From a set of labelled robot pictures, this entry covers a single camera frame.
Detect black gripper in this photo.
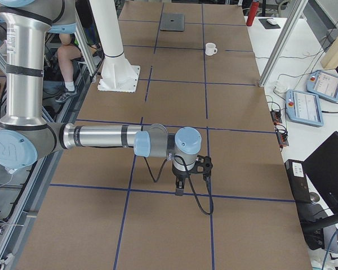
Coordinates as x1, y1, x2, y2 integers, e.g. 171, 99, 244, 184
172, 166, 190, 196

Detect white ceramic mug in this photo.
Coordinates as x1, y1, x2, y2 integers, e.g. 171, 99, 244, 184
205, 42, 217, 56

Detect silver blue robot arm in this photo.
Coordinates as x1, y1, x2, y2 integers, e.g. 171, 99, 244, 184
0, 1, 203, 195

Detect black open laptop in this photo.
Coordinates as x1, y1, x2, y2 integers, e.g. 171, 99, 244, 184
304, 131, 338, 213

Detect grey closed laptop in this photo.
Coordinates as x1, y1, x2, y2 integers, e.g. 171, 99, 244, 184
159, 13, 185, 32

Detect lower orange black circuit board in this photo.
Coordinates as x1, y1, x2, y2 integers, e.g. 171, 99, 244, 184
274, 124, 289, 149

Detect orange black circuit board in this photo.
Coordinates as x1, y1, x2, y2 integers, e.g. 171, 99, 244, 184
274, 124, 289, 149
270, 110, 282, 125

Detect upper orange black circuit board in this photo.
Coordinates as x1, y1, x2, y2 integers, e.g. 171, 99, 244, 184
270, 110, 282, 125

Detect white power adapter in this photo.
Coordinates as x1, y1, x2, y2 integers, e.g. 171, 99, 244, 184
273, 81, 288, 95

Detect black computer box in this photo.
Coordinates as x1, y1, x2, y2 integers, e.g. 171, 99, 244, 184
284, 159, 338, 254

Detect near teach pendant tablet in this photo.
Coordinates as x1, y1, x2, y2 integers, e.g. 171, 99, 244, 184
286, 90, 324, 127

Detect teach pendant tablet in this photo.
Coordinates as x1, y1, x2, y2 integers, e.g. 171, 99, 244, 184
306, 70, 338, 102
286, 90, 324, 127

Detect far teach pendant tablet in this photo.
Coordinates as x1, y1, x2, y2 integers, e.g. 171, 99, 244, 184
306, 70, 338, 102

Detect seated person legs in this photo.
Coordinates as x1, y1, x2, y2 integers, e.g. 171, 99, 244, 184
55, 33, 81, 104

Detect dark mouse pad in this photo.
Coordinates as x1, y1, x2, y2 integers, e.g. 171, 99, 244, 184
259, 18, 281, 29

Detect white computer mouse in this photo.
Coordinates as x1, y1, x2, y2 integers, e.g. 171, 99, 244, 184
266, 18, 278, 25

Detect red water bottle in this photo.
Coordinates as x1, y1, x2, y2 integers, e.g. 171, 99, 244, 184
246, 0, 259, 26

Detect wooden plank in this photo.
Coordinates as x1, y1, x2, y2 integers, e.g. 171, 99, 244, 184
321, 37, 338, 69

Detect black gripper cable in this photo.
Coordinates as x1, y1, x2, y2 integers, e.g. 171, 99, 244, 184
144, 156, 215, 217

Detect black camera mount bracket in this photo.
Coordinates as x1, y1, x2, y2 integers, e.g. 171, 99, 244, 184
189, 155, 213, 183

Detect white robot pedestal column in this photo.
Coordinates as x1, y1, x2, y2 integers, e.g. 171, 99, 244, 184
90, 0, 140, 93

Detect blue network cable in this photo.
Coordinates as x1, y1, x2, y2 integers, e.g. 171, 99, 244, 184
321, 224, 338, 270

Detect aluminium frame post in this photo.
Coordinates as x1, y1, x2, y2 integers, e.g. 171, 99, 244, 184
259, 0, 308, 87

